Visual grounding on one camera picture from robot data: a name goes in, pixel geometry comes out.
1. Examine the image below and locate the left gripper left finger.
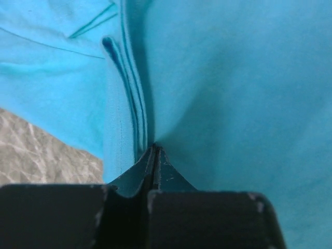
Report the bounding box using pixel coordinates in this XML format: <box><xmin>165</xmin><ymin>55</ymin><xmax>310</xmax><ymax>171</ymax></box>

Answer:
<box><xmin>1</xmin><ymin>147</ymin><xmax>156</xmax><ymax>249</ymax></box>

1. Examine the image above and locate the turquoise polo shirt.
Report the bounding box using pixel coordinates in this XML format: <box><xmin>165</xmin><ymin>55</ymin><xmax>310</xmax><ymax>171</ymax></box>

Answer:
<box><xmin>1</xmin><ymin>1</ymin><xmax>331</xmax><ymax>248</ymax></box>

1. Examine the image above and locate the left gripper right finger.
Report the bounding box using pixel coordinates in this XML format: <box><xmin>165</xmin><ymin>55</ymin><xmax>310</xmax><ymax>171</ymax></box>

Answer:
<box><xmin>147</xmin><ymin>147</ymin><xmax>286</xmax><ymax>248</ymax></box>

